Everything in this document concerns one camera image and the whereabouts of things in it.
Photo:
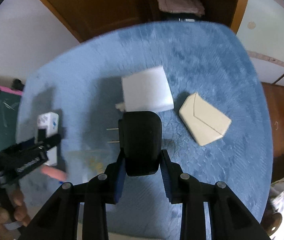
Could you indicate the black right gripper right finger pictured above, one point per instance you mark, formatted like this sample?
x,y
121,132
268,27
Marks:
x,y
179,186

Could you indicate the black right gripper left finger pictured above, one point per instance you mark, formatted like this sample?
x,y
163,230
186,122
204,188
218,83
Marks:
x,y
108,186

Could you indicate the clear case with yellow flowers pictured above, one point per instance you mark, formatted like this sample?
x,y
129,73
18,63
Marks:
x,y
83,165

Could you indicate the black power adapter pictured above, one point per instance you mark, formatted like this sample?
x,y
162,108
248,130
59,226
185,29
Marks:
x,y
140,139

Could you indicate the person's left hand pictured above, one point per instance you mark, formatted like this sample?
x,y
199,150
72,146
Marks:
x,y
20,213

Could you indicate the pink oval object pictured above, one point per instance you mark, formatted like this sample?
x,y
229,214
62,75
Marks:
x,y
54,173

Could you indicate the white plastic storage bin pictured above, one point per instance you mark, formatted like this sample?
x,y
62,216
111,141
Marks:
x,y
116,236

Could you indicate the beige envelope-shaped pouch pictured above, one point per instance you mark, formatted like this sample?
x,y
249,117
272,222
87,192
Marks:
x,y
205,123

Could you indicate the blue fuzzy table mat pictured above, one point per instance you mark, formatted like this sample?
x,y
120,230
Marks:
x,y
84,85

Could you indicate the white rectangular box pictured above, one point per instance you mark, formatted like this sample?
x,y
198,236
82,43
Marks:
x,y
147,90

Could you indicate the wooden door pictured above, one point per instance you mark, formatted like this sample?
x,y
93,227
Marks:
x,y
86,19

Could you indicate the folded pink cloth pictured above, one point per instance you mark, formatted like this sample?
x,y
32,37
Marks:
x,y
182,7

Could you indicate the small white toy camera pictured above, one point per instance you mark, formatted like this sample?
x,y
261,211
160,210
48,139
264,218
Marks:
x,y
47,125

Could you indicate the wooden bed post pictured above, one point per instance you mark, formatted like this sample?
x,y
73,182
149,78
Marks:
x,y
271,222

